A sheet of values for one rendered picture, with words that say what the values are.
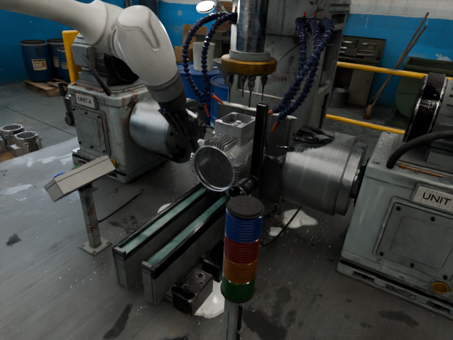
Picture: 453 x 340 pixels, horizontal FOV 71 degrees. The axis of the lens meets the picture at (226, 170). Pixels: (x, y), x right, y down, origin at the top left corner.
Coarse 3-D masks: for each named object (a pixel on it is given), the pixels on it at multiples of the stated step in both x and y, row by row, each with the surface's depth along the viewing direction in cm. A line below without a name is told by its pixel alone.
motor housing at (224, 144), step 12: (204, 144) 100; (216, 144) 97; (228, 144) 98; (192, 156) 105; (204, 156) 109; (216, 156) 116; (264, 156) 112; (192, 168) 107; (204, 168) 110; (216, 168) 114; (228, 168) 118; (240, 168) 98; (204, 180) 108; (216, 180) 110; (228, 180) 110; (216, 192) 105
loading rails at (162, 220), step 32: (192, 192) 107; (256, 192) 123; (160, 224) 92; (192, 224) 92; (224, 224) 104; (128, 256) 81; (160, 256) 80; (192, 256) 90; (128, 288) 85; (160, 288) 80
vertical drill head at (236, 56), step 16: (240, 0) 92; (256, 0) 90; (240, 16) 94; (256, 16) 92; (240, 32) 95; (256, 32) 94; (240, 48) 97; (256, 48) 96; (224, 64) 98; (240, 64) 94; (256, 64) 94; (272, 64) 97
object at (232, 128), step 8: (216, 120) 104; (224, 120) 109; (232, 120) 112; (240, 120) 112; (248, 120) 111; (216, 128) 105; (224, 128) 103; (232, 128) 101; (240, 128) 100; (248, 128) 104; (240, 136) 101; (248, 136) 105; (240, 144) 102
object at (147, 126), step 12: (144, 96) 122; (144, 108) 116; (156, 108) 114; (192, 108) 118; (132, 120) 119; (144, 120) 115; (156, 120) 113; (204, 120) 129; (132, 132) 121; (144, 132) 116; (156, 132) 113; (168, 132) 111; (204, 132) 130; (144, 144) 119; (156, 144) 115; (168, 144) 113; (180, 144) 118; (168, 156) 117; (180, 156) 119
